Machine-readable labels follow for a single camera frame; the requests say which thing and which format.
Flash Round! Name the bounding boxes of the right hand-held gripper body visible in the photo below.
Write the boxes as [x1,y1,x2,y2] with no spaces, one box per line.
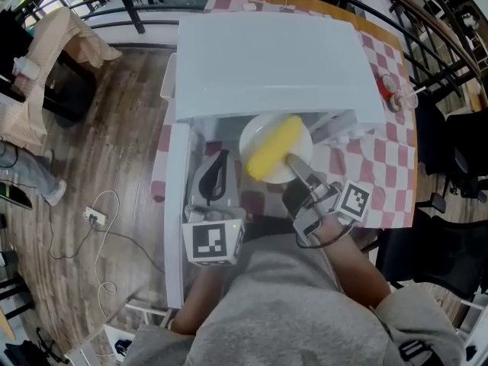
[281,172,373,239]

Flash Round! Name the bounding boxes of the person's left forearm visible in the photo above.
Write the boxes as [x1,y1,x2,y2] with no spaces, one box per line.
[173,265,226,337]

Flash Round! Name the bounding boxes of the person's right forearm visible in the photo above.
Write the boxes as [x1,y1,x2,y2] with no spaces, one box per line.
[318,213,393,308]

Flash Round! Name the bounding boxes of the red white checkered tablecloth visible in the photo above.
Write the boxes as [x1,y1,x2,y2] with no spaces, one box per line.
[150,0,419,230]

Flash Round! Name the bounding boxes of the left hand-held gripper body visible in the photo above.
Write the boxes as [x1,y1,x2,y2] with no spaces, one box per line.
[181,204,247,268]

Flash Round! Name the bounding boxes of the beige cloth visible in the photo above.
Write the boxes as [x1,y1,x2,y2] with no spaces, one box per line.
[0,5,123,148]

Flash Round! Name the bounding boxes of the person's black trousers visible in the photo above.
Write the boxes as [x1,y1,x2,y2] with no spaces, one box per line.
[242,216,297,243]

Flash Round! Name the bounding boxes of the black monitor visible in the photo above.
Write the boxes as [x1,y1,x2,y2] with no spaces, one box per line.
[0,9,35,83]

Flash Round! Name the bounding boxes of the person's grey sweatshirt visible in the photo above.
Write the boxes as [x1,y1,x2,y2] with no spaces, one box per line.
[121,234,468,366]

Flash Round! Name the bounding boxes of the black chair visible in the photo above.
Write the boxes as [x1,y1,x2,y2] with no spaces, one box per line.
[375,204,488,300]
[414,97,458,175]
[444,108,488,204]

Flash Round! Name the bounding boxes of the black device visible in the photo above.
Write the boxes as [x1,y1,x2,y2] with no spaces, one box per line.
[113,338,133,358]

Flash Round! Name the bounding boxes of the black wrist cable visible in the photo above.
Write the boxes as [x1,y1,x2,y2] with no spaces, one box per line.
[295,219,358,249]

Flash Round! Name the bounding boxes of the black strap buckle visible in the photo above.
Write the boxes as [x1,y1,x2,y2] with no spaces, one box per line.
[396,339,435,364]

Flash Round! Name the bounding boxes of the white microwave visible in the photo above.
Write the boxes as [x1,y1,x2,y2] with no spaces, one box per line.
[159,11,388,308]

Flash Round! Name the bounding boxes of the metal railing with wooden handrail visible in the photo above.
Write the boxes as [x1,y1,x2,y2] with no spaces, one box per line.
[22,0,488,102]

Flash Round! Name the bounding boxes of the white stool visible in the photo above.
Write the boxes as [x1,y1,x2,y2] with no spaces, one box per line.
[64,303,172,366]

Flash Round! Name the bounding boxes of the yellow corn cob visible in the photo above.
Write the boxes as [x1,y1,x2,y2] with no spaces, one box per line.
[245,114,304,181]

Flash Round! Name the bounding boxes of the white power strip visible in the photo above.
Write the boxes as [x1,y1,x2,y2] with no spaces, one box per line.
[82,207,109,225]

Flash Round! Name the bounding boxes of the red cup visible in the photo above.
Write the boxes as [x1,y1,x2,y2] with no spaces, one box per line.
[377,73,397,98]

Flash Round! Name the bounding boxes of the clear plastic cup with straw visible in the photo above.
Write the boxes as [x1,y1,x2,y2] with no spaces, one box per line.
[398,84,426,111]

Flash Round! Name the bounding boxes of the white plate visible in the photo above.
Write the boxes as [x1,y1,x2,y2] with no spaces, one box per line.
[239,113,313,185]

